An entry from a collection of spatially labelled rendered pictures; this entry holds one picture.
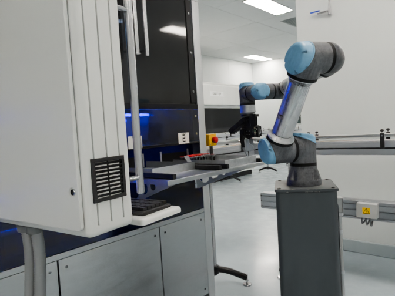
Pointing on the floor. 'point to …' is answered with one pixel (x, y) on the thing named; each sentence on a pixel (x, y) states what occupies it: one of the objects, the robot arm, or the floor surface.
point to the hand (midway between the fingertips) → (246, 154)
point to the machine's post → (202, 141)
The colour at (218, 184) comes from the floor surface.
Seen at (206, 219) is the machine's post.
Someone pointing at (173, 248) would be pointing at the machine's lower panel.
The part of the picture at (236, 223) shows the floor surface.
